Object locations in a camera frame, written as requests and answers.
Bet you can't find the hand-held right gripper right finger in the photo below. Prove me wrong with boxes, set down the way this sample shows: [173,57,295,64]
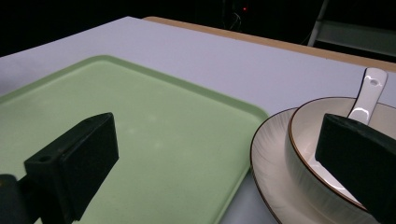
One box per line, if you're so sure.
[314,113,396,224]

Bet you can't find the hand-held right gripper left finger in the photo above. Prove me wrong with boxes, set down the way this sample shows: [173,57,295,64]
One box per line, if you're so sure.
[23,112,120,224]

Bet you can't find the white bowl with brown rim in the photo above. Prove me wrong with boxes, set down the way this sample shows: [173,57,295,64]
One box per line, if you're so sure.
[284,96,396,224]

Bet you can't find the white ceramic spoon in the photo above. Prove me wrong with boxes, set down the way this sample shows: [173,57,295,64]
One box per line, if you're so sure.
[306,67,389,200]

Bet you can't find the white plate with dark rim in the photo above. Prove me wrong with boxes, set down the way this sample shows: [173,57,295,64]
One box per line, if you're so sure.
[249,106,379,224]

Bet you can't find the green plastic tray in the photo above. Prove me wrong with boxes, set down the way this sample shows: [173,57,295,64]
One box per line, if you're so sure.
[0,54,270,224]

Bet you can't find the metal stand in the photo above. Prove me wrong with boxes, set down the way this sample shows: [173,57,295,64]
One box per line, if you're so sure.
[306,0,396,59]

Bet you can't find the dark cables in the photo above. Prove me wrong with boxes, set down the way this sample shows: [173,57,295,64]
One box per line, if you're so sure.
[221,0,244,32]

